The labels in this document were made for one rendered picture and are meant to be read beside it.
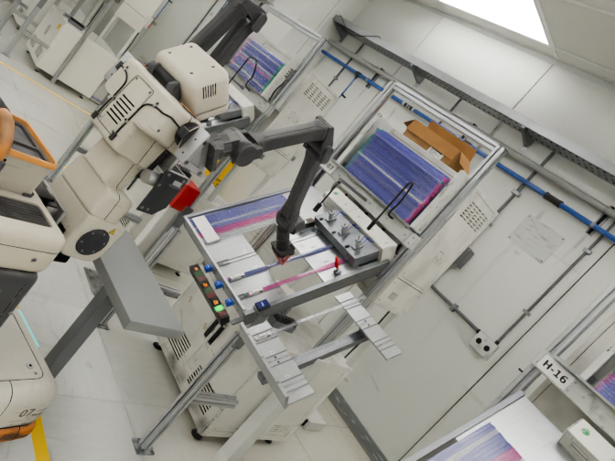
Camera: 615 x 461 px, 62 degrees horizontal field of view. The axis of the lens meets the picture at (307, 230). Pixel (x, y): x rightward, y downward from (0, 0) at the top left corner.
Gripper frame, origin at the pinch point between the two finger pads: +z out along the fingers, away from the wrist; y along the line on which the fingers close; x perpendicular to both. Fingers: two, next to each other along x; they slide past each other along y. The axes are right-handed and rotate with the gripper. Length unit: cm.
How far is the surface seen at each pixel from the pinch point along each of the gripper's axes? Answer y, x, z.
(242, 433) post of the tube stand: -49, 41, 30
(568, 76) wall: 65, -267, -19
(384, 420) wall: -15, -80, 171
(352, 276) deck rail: -20.8, -23.6, 0.6
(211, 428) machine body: -22, 45, 67
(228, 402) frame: -25, 38, 45
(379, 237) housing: -11.1, -43.5, -7.0
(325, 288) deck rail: -21.0, -9.7, 1.4
